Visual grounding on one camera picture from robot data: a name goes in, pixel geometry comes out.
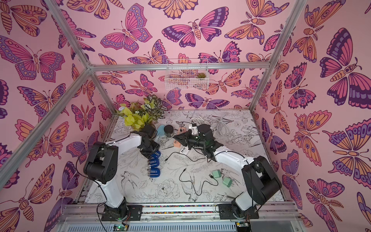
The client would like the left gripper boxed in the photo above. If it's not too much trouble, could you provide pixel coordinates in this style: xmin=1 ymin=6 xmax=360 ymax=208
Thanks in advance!
xmin=142 ymin=140 xmax=161 ymax=160

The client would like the white power strip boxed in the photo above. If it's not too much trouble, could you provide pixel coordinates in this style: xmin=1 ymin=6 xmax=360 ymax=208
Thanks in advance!
xmin=180 ymin=147 xmax=189 ymax=155

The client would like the black usb cable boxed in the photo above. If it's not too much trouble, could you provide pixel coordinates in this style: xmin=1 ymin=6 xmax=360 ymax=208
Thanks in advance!
xmin=178 ymin=167 xmax=219 ymax=197
xmin=164 ymin=150 xmax=209 ymax=163

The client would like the orange power strip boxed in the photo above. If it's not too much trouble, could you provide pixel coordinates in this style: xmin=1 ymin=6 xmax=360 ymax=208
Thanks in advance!
xmin=174 ymin=127 xmax=187 ymax=148

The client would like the green charger adapter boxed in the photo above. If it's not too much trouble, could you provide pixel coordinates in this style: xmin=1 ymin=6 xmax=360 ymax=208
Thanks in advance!
xmin=212 ymin=170 xmax=221 ymax=179
xmin=222 ymin=177 xmax=233 ymax=188

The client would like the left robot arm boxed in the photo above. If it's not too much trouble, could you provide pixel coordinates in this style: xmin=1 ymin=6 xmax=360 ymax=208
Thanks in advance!
xmin=83 ymin=124 xmax=160 ymax=220

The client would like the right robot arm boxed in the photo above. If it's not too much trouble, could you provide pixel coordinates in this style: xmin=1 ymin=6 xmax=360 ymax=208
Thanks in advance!
xmin=174 ymin=124 xmax=282 ymax=218

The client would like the blue clip bottom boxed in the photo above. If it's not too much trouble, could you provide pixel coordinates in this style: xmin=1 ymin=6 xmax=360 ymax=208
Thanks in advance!
xmin=148 ymin=168 xmax=160 ymax=178

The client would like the potted green plant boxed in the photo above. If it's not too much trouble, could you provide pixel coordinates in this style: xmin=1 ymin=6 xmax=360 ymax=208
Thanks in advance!
xmin=116 ymin=95 xmax=166 ymax=131

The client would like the small succulent in basket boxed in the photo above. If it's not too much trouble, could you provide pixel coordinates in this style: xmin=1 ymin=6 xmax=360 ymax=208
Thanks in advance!
xmin=197 ymin=73 xmax=206 ymax=79

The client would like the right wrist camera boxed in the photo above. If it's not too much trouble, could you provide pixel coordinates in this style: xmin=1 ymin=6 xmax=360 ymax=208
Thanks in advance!
xmin=188 ymin=123 xmax=199 ymax=136

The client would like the white coiled cable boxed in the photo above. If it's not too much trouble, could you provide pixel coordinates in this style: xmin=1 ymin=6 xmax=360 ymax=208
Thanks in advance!
xmin=189 ymin=115 xmax=232 ymax=134

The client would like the white wire basket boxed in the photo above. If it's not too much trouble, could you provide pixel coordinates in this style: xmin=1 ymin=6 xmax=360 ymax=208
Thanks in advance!
xmin=163 ymin=58 xmax=210 ymax=91

